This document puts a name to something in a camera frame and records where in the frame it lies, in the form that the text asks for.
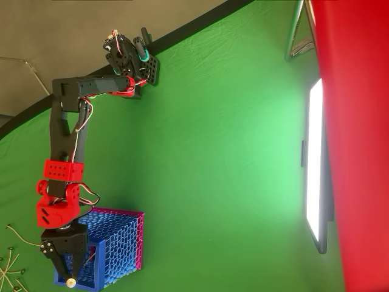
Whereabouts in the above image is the blue and pink lattice basket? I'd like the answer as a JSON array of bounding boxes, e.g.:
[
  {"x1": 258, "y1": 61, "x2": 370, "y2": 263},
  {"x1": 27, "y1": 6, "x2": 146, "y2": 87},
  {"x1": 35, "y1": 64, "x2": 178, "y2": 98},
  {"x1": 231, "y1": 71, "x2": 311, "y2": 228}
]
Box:
[{"x1": 53, "y1": 206, "x2": 145, "y2": 290}]

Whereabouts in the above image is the green table cloth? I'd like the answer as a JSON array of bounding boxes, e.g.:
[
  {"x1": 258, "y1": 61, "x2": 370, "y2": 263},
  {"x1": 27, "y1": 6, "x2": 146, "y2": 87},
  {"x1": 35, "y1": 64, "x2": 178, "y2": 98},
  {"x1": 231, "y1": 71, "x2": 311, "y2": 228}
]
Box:
[{"x1": 0, "y1": 0, "x2": 347, "y2": 292}]

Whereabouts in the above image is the chrome tube stand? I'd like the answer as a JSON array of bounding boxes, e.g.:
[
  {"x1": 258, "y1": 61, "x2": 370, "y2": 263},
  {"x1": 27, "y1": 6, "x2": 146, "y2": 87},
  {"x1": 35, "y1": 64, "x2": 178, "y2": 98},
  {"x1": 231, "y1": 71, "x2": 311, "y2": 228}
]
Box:
[{"x1": 284, "y1": 0, "x2": 318, "y2": 61}]

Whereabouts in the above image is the red white wrist cable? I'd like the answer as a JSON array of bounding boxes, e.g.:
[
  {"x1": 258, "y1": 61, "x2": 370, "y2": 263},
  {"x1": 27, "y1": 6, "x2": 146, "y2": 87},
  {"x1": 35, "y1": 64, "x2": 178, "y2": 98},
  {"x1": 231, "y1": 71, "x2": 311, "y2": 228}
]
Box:
[{"x1": 53, "y1": 182, "x2": 100, "y2": 210}]

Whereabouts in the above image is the red white forearm cable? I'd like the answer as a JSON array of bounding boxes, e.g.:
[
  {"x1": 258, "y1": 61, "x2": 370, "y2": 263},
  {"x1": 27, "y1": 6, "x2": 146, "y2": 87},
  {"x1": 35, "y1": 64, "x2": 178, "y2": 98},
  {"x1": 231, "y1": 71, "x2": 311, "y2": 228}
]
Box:
[{"x1": 70, "y1": 97, "x2": 92, "y2": 162}]

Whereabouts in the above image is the thin pale cable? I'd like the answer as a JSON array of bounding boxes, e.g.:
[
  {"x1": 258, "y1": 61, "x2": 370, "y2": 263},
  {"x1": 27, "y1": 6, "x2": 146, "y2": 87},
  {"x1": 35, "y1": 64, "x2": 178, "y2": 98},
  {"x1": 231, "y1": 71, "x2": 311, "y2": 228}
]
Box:
[{"x1": 0, "y1": 56, "x2": 51, "y2": 96}]

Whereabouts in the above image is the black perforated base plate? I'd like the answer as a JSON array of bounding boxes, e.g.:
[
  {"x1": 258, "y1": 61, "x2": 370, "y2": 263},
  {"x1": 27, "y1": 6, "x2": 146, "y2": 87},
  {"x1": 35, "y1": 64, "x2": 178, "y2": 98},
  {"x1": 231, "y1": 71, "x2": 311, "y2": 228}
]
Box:
[{"x1": 138, "y1": 54, "x2": 160, "y2": 88}]

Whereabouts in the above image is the red plastic mount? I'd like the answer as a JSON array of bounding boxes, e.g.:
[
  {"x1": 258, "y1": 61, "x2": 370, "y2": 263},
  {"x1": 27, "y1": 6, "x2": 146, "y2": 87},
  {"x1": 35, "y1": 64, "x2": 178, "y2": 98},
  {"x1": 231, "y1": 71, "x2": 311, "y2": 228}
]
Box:
[{"x1": 309, "y1": 0, "x2": 389, "y2": 292}]

